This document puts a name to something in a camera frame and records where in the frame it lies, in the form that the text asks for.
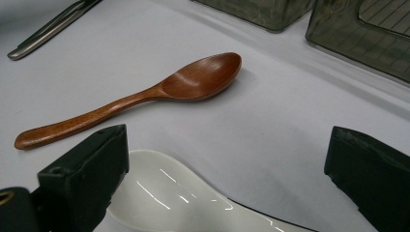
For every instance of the brown wooden spoon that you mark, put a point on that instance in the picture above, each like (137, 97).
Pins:
(199, 77)

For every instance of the white ceramic spoon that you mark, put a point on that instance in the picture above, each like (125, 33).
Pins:
(167, 193)

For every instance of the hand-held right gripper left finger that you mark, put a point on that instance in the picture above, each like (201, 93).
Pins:
(80, 180)

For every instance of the metal table knife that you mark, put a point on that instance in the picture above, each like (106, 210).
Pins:
(32, 45)

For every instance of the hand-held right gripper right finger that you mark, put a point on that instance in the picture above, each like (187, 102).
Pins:
(374, 180)

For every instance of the metal fork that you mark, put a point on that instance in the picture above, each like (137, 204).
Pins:
(64, 17)

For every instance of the translucent grey plastic bin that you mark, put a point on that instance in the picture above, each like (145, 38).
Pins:
(354, 45)
(264, 13)

